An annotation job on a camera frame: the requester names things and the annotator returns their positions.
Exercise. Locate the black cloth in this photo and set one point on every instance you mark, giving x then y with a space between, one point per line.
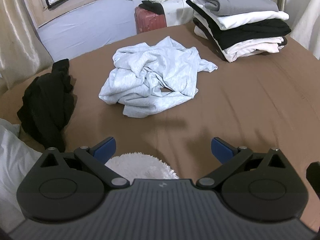
152 6

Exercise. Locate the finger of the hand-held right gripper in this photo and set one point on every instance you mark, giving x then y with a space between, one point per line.
314 176

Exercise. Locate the crumpled black garment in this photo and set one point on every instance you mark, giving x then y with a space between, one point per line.
45 105

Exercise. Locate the stack of folded clothes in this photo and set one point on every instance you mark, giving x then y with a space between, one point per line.
250 30

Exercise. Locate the white fluffy towel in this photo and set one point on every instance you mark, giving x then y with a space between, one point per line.
140 165

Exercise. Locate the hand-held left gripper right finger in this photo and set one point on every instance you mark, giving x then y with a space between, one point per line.
221 150

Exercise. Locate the light grey printed t-shirt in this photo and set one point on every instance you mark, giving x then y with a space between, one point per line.
150 67

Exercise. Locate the beige curtain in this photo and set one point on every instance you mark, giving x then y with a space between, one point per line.
17 30

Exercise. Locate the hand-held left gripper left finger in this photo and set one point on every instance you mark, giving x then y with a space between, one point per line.
106 148

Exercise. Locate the wooden window frame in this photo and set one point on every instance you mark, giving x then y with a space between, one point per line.
37 7

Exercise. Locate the white pillow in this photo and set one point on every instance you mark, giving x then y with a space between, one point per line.
12 167

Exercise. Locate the white bedding pile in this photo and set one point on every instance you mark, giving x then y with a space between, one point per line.
177 10

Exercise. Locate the white curtain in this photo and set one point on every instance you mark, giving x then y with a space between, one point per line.
308 22

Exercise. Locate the red suitcase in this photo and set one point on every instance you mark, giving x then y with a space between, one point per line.
147 21

